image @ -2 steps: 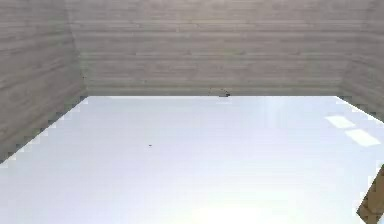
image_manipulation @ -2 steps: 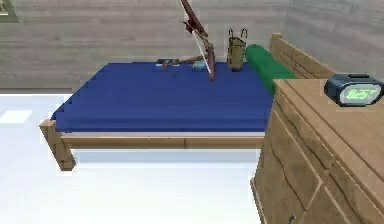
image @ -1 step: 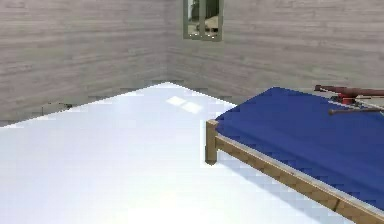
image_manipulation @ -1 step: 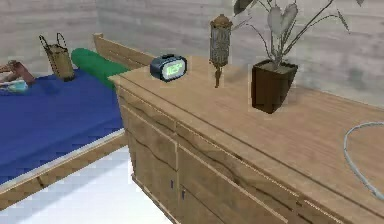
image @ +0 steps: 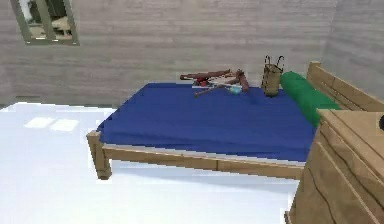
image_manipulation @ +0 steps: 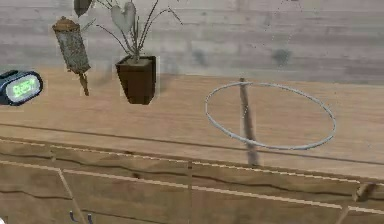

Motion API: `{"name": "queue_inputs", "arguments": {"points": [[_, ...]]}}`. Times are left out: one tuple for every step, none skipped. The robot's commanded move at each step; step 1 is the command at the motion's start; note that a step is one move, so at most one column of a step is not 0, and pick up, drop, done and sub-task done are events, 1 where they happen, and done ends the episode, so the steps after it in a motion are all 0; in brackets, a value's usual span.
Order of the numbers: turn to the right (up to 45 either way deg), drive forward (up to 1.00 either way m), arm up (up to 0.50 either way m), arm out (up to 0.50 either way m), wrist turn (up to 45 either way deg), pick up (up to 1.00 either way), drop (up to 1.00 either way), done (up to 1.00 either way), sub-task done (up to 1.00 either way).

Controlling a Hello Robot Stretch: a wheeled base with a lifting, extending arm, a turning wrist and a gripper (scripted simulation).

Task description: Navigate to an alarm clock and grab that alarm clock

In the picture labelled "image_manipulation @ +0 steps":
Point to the black digital alarm clock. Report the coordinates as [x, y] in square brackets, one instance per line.
[20, 88]

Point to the wooden chest of drawers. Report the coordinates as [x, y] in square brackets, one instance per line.
[166, 140]

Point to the brown grey cylinder ornament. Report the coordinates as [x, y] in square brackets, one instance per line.
[71, 46]

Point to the brown wooden stick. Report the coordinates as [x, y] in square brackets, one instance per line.
[247, 123]

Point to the brown potted house plant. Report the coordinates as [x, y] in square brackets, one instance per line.
[137, 78]

